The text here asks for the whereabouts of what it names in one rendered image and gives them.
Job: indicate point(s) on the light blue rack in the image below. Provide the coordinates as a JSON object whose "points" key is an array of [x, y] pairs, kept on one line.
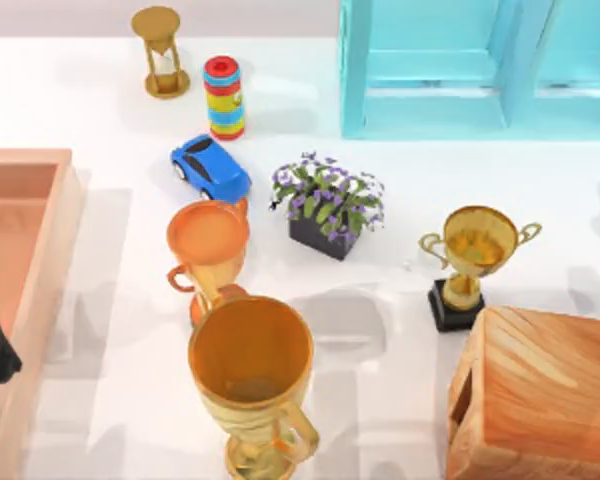
{"points": [[430, 107]]}

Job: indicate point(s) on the golden hourglass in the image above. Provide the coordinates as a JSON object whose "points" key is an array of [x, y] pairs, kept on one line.
{"points": [[164, 81]]}

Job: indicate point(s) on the salmon-coloured shallow box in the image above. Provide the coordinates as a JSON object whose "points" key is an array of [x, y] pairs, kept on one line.
{"points": [[20, 240]]}

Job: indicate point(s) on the orange trophy cup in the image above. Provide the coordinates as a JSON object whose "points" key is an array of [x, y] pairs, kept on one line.
{"points": [[207, 240]]}

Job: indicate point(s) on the wooden box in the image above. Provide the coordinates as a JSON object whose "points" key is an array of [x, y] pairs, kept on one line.
{"points": [[545, 395]]}

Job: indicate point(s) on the purple flower plant pot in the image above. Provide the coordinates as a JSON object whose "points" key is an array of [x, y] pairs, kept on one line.
{"points": [[325, 205]]}

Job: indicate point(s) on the blue toy car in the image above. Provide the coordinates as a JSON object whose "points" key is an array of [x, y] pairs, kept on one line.
{"points": [[215, 172]]}

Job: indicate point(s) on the stack of coloured rings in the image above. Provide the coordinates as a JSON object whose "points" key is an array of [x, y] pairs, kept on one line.
{"points": [[224, 100]]}

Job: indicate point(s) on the large golden trophy cup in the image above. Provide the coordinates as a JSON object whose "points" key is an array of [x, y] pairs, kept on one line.
{"points": [[252, 370]]}

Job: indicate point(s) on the gold trophy with black base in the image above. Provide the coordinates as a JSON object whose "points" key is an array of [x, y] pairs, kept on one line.
{"points": [[472, 245]]}

